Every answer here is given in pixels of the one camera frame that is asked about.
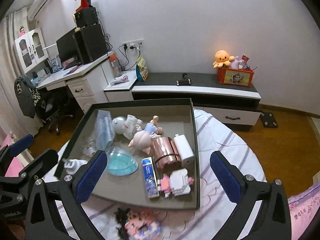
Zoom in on white plastic fan housing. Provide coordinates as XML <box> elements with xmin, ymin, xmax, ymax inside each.
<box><xmin>62</xmin><ymin>159</ymin><xmax>88</xmax><ymax>175</ymax></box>

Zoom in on clear heart-shaped teal box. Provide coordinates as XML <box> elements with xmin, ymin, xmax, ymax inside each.
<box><xmin>106</xmin><ymin>146</ymin><xmax>138</xmax><ymax>177</ymax></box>

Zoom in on clear plastic storage box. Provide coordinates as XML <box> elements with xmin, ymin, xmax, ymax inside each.
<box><xmin>95</xmin><ymin>110</ymin><xmax>115</xmax><ymax>151</ymax></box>

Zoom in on pink white brick figure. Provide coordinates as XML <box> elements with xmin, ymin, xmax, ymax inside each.
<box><xmin>157</xmin><ymin>168</ymin><xmax>195</xmax><ymax>198</ymax></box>

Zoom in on white power adapter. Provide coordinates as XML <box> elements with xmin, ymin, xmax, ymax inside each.
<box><xmin>173</xmin><ymin>134</ymin><xmax>195</xmax><ymax>167</ymax></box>

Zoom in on astronaut figure silver helmet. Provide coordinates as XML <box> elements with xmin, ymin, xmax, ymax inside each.
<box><xmin>112</xmin><ymin>114</ymin><xmax>143</xmax><ymax>140</ymax></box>

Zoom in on pig-tailed doll figurine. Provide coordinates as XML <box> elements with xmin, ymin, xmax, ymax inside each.
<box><xmin>128</xmin><ymin>115</ymin><xmax>163</xmax><ymax>155</ymax></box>

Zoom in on rose gold cylinder device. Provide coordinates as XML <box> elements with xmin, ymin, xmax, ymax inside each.
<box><xmin>151</xmin><ymin>137</ymin><xmax>182</xmax><ymax>172</ymax></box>

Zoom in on clear bag with parts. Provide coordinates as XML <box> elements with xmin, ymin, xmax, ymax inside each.
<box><xmin>82</xmin><ymin>137</ymin><xmax>97</xmax><ymax>158</ymax></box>

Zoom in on black hair clip white flowers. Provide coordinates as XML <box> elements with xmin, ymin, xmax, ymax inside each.
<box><xmin>114</xmin><ymin>208</ymin><xmax>130</xmax><ymax>240</ymax></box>

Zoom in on blue patterned lighter box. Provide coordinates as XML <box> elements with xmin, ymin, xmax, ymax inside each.
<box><xmin>142</xmin><ymin>157</ymin><xmax>159</xmax><ymax>199</ymax></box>

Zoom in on large pink black-rimmed box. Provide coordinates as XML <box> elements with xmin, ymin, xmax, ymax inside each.
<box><xmin>61</xmin><ymin>99</ymin><xmax>200</xmax><ymax>210</ymax></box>

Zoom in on office chair with jacket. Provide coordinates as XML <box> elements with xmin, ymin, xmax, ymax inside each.
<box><xmin>14</xmin><ymin>75</ymin><xmax>73</xmax><ymax>135</ymax></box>

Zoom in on black floor scale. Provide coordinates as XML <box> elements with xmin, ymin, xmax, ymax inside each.
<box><xmin>260</xmin><ymin>112</ymin><xmax>278</xmax><ymax>128</ymax></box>

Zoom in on low black white cabinet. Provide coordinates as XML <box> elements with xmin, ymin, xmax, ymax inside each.
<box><xmin>131</xmin><ymin>73</ymin><xmax>261</xmax><ymax>131</ymax></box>

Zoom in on white nightstand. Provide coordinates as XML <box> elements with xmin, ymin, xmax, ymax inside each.
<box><xmin>104</xmin><ymin>70</ymin><xmax>137</xmax><ymax>102</ymax></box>

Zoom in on white desk with drawers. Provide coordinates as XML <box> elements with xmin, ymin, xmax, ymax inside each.
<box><xmin>36</xmin><ymin>50</ymin><xmax>115</xmax><ymax>112</ymax></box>

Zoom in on red orange picture box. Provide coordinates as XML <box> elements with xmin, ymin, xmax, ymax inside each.
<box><xmin>217</xmin><ymin>67</ymin><xmax>254</xmax><ymax>87</ymax></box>

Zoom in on bottle with orange cap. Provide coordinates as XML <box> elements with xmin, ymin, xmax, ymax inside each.
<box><xmin>109</xmin><ymin>54</ymin><xmax>122</xmax><ymax>78</ymax></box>

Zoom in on blue yellow snack bag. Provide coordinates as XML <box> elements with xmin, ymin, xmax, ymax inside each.
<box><xmin>136</xmin><ymin>56</ymin><xmax>149</xmax><ymax>81</ymax></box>

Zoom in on orange octopus plush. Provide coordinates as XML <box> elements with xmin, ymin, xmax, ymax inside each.
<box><xmin>213</xmin><ymin>50</ymin><xmax>235</xmax><ymax>68</ymax></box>

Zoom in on white glass-door cabinet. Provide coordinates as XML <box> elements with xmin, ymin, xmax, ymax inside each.
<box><xmin>15</xmin><ymin>28</ymin><xmax>48</xmax><ymax>74</ymax></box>

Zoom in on black computer monitor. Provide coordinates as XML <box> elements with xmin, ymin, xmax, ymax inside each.
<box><xmin>56</xmin><ymin>28</ymin><xmax>81</xmax><ymax>65</ymax></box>

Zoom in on black speaker on tower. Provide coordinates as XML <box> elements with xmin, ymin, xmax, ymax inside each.
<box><xmin>73</xmin><ymin>7</ymin><xmax>99</xmax><ymax>28</ymax></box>

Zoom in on red triangular box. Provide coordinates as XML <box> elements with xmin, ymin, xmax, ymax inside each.
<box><xmin>76</xmin><ymin>0</ymin><xmax>89</xmax><ymax>12</ymax></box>

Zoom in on white wall power strip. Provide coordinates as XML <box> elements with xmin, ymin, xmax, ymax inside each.
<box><xmin>122</xmin><ymin>38</ymin><xmax>144</xmax><ymax>49</ymax></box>

